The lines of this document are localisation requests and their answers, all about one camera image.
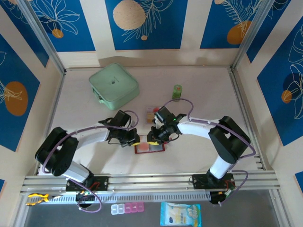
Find blue snack bag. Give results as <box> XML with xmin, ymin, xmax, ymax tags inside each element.
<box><xmin>160</xmin><ymin>202</ymin><xmax>202</xmax><ymax>227</ymax></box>

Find aluminium mounting rail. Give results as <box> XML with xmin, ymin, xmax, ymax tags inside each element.
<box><xmin>20</xmin><ymin>171</ymin><xmax>281</xmax><ymax>193</ymax></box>

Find mint green zip pouch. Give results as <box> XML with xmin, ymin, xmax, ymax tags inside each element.
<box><xmin>89</xmin><ymin>62</ymin><xmax>140</xmax><ymax>111</ymax></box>

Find yellow black pliers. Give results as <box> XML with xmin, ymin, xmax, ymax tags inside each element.
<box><xmin>26</xmin><ymin>192</ymin><xmax>62</xmax><ymax>207</ymax></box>

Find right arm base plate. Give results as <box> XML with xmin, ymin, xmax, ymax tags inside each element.
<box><xmin>192</xmin><ymin>174</ymin><xmax>235</xmax><ymax>190</ymax></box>

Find small green bottle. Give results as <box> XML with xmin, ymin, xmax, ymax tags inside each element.
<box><xmin>172</xmin><ymin>84</ymin><xmax>182</xmax><ymax>102</ymax></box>

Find slotted grey cable duct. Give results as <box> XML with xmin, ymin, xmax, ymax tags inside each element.
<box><xmin>25</xmin><ymin>192</ymin><xmax>211</xmax><ymax>205</ymax></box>

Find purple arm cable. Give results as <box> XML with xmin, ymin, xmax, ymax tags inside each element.
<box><xmin>42</xmin><ymin>110</ymin><xmax>139</xmax><ymax>212</ymax></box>
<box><xmin>162</xmin><ymin>98</ymin><xmax>257</xmax><ymax>207</ymax></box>

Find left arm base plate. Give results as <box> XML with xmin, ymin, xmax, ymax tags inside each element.
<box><xmin>65</xmin><ymin>176</ymin><xmax>109</xmax><ymax>192</ymax></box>

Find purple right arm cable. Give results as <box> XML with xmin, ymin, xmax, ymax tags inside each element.
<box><xmin>162</xmin><ymin>98</ymin><xmax>257</xmax><ymax>207</ymax></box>

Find aluminium frame post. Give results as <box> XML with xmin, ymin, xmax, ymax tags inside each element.
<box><xmin>17</xmin><ymin>0</ymin><xmax>67</xmax><ymax>76</ymax></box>
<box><xmin>230</xmin><ymin>0</ymin><xmax>273</xmax><ymax>73</ymax></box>

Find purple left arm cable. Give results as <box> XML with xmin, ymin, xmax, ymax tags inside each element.
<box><xmin>42</xmin><ymin>110</ymin><xmax>139</xmax><ymax>212</ymax></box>

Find white pink pill organizer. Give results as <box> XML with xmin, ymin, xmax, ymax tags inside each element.
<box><xmin>110</xmin><ymin>202</ymin><xmax>145</xmax><ymax>215</ymax></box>

